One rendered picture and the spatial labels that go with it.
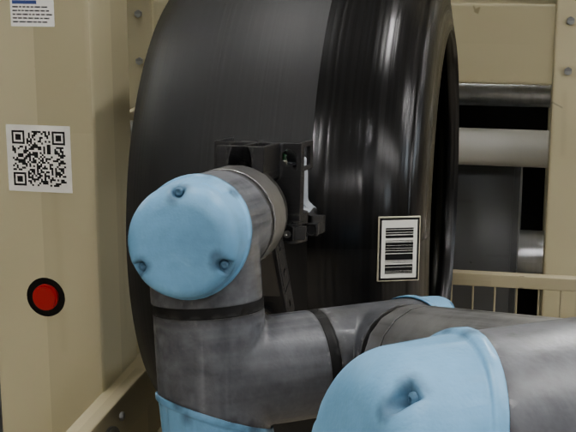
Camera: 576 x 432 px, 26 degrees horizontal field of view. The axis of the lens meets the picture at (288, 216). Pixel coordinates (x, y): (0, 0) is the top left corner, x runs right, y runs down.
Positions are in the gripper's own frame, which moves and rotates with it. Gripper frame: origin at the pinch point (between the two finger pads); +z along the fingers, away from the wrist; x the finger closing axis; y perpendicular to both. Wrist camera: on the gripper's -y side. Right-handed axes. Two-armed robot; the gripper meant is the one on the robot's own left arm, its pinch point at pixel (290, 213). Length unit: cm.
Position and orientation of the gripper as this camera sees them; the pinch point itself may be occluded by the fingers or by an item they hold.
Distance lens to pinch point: 112.5
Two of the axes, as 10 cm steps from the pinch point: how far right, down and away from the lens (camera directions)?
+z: 2.0, -1.1, 9.7
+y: 0.2, -9.9, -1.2
